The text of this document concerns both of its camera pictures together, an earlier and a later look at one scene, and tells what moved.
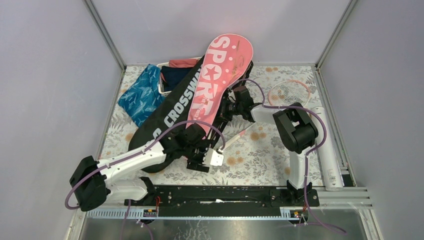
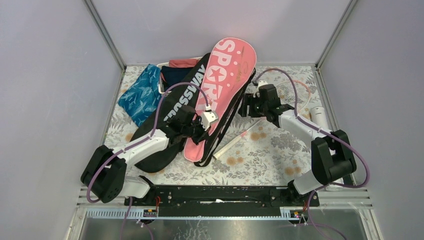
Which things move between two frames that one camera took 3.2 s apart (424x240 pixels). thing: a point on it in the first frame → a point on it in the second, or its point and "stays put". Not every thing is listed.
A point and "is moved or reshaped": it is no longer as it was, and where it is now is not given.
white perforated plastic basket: [161, 85] stays put
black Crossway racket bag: [171, 114] is moved or reshaped
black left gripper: [193, 165] → [203, 133]
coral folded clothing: [185, 63] stays put
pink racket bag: [228, 59] is moved or reshaped
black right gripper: [223, 114] → [248, 100]
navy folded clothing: [173, 75] stays put
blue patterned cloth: [143, 96] stays put
